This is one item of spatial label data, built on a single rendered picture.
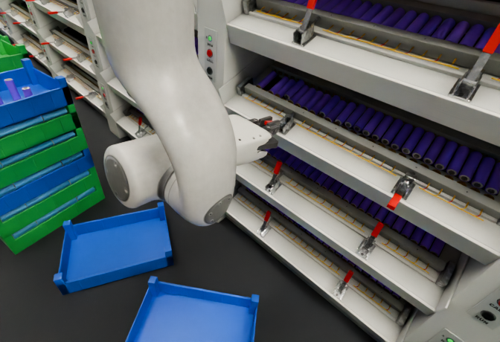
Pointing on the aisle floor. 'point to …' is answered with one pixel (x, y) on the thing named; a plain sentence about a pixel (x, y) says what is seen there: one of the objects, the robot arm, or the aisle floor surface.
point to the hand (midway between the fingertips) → (268, 126)
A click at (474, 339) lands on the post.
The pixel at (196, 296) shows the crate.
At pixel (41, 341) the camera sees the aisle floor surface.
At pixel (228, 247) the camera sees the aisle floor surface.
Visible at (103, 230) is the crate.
